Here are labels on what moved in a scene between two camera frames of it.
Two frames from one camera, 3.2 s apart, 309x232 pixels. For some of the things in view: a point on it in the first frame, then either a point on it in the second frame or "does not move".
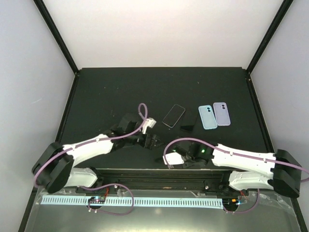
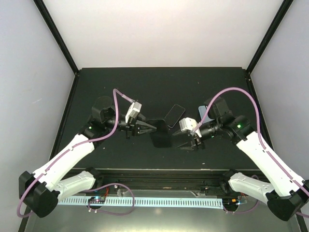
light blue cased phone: x=207 y=117 does not move
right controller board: x=231 y=201 does not move
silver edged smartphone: x=174 y=115 does not move
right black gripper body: x=189 y=159 -> x=194 y=138
